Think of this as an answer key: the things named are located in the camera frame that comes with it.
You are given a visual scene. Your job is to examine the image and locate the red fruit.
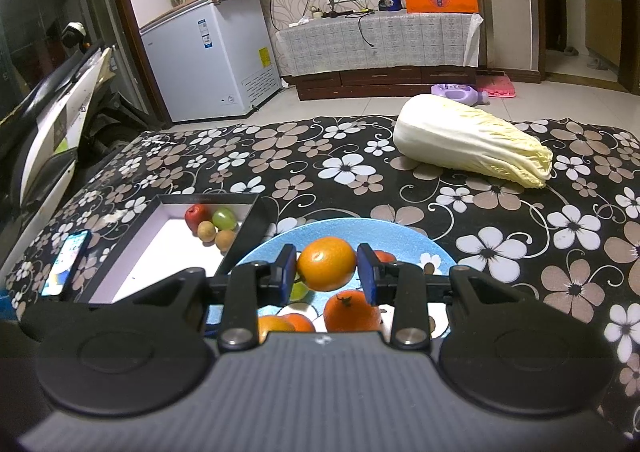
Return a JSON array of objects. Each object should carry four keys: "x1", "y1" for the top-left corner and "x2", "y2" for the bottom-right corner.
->
[{"x1": 374, "y1": 250, "x2": 397, "y2": 263}]

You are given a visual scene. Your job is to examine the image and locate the green lime fruit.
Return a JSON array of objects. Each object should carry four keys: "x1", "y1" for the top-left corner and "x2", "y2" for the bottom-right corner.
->
[{"x1": 290, "y1": 281, "x2": 309, "y2": 303}]

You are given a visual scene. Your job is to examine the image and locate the yellow orange fruit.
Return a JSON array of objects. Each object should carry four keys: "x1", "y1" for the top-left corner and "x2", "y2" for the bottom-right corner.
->
[{"x1": 297, "y1": 237, "x2": 357, "y2": 292}]

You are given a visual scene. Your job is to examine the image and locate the large mandarin with stem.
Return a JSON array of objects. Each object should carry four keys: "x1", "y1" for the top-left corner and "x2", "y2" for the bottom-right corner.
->
[{"x1": 323, "y1": 290, "x2": 382, "y2": 333}]

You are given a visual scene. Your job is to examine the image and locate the small orange fruit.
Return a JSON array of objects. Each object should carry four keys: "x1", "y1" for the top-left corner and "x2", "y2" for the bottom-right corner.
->
[{"x1": 258, "y1": 316, "x2": 295, "y2": 344}]

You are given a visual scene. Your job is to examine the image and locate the brown kiwi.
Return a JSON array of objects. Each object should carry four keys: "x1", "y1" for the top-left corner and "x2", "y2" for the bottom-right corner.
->
[
  {"x1": 196, "y1": 220, "x2": 217, "y2": 244},
  {"x1": 215, "y1": 229, "x2": 236, "y2": 254}
]

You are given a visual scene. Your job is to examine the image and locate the green apple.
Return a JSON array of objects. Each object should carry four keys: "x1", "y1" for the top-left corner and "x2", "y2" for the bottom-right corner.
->
[{"x1": 212, "y1": 206, "x2": 238, "y2": 231}]

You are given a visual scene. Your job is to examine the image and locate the red apple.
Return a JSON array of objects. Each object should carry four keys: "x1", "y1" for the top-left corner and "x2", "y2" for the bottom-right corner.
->
[{"x1": 183, "y1": 203, "x2": 212, "y2": 235}]

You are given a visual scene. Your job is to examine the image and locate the orange mandarin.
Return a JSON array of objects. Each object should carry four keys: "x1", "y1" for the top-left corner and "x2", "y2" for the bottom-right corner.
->
[{"x1": 282, "y1": 313, "x2": 316, "y2": 333}]

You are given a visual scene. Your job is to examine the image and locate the blue cartoon tiger plate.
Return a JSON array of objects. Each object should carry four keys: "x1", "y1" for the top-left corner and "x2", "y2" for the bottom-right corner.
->
[{"x1": 204, "y1": 217, "x2": 459, "y2": 341}]

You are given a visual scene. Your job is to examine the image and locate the black tray with white inside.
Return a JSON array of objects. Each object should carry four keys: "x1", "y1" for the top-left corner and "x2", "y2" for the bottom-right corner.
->
[{"x1": 75, "y1": 193, "x2": 271, "y2": 304}]

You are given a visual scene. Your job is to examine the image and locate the napa cabbage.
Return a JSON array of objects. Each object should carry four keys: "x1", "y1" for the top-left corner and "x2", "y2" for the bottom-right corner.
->
[{"x1": 393, "y1": 94, "x2": 553, "y2": 188}]

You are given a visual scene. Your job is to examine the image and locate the purple detergent bottle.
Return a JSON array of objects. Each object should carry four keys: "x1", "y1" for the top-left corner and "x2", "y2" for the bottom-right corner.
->
[{"x1": 431, "y1": 84, "x2": 489, "y2": 107}]

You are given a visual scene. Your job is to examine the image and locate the tv cabinet with lace cloth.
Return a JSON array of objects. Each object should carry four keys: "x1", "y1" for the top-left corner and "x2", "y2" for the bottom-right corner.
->
[{"x1": 276, "y1": 12, "x2": 484, "y2": 100}]

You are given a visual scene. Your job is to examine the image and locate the floral black table cloth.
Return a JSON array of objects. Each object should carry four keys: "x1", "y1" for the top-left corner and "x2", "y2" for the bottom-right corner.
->
[{"x1": 6, "y1": 115, "x2": 639, "y2": 438}]

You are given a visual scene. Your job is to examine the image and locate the white chest freezer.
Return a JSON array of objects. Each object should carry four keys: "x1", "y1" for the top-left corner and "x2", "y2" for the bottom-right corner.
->
[{"x1": 140, "y1": 0, "x2": 281, "y2": 123}]

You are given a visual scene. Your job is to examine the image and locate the smartphone with lit screen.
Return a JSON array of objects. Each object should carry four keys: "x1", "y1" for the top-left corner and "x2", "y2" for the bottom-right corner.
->
[{"x1": 40, "y1": 229, "x2": 91, "y2": 298}]

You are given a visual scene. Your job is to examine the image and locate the white black scooter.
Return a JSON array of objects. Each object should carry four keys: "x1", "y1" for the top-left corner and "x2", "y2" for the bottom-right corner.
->
[{"x1": 1, "y1": 21, "x2": 152, "y2": 259}]

